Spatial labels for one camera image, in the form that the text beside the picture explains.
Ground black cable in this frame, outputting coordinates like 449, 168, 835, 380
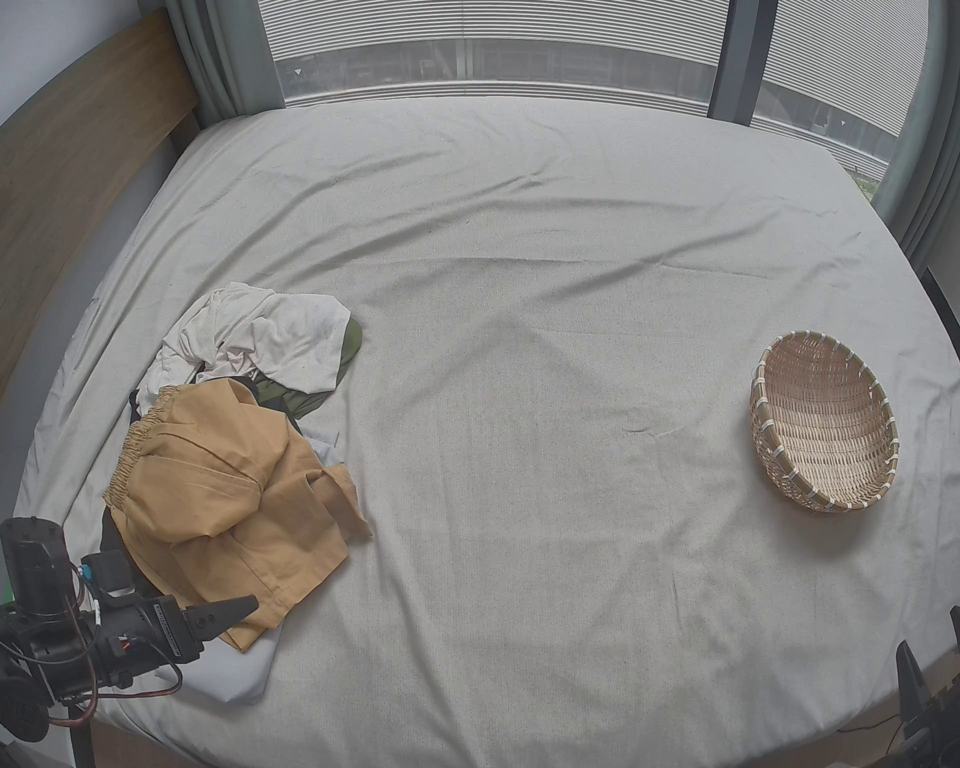
834, 711, 905, 760

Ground window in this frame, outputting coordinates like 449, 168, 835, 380
255, 0, 939, 185

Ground black garment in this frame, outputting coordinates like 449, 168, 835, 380
99, 388, 303, 597

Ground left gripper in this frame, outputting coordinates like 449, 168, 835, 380
96, 594, 260, 676

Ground pale grey garment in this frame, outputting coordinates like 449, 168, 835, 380
153, 431, 342, 706

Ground white garment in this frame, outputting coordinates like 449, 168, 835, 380
137, 282, 351, 425

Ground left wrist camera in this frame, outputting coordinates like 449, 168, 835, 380
81, 551, 138, 603

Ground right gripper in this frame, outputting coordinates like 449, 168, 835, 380
896, 606, 960, 768

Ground blue-green curtain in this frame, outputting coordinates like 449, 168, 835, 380
872, 0, 960, 275
159, 0, 290, 125

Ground green garment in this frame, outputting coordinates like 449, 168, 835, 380
251, 315, 363, 421

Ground tan shorts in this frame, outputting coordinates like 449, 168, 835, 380
103, 378, 374, 654

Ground round woven basket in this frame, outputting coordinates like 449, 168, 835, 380
750, 330, 900, 513

